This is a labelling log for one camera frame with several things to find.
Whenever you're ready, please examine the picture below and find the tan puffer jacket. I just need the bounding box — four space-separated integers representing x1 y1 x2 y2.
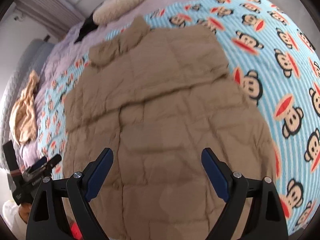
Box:
63 16 276 239

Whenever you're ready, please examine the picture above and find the person's left hand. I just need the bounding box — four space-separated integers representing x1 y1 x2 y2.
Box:
18 203 32 223

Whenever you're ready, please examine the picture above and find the beige striped garment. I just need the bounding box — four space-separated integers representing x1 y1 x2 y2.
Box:
9 70 40 145

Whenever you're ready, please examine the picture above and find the grey padded headboard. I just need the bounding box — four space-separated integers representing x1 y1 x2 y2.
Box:
0 38 54 170

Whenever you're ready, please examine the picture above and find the blue monkey print blanket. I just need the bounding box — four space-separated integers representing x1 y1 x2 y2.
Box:
36 0 319 234

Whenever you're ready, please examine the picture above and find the black garment on bed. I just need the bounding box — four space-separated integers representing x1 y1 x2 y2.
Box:
74 14 98 43

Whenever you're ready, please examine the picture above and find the cream fluffy pillow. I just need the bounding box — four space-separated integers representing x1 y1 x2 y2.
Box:
92 0 144 25

